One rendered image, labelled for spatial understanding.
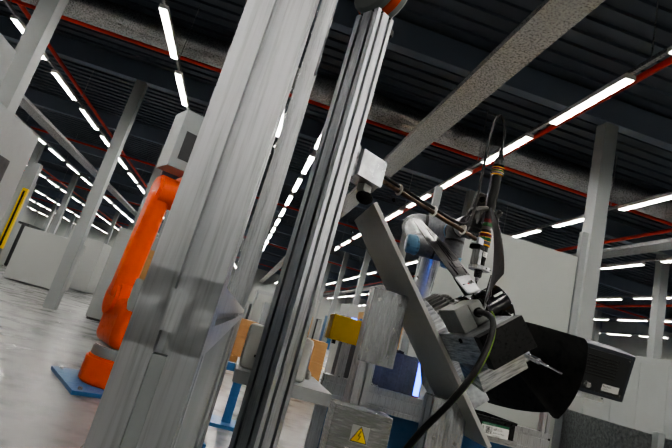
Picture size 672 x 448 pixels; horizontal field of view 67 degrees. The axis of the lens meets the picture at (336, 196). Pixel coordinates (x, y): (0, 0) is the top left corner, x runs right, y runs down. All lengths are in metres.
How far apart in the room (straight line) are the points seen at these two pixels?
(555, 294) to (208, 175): 3.78
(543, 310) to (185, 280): 3.72
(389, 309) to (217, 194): 1.17
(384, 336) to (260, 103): 1.18
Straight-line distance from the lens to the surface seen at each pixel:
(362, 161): 1.25
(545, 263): 3.99
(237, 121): 0.31
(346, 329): 1.92
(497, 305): 1.60
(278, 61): 0.32
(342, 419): 1.35
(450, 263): 1.64
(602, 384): 2.37
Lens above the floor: 0.99
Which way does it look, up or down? 15 degrees up
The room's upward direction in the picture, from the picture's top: 16 degrees clockwise
